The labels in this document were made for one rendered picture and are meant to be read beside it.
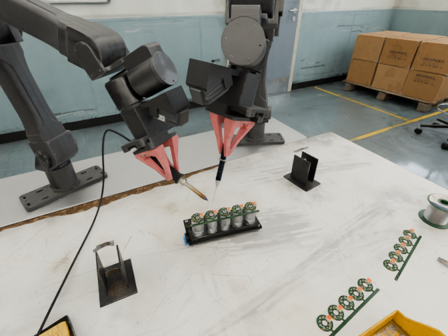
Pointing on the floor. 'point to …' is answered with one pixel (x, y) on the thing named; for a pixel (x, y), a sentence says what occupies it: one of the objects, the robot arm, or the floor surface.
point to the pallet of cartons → (401, 67)
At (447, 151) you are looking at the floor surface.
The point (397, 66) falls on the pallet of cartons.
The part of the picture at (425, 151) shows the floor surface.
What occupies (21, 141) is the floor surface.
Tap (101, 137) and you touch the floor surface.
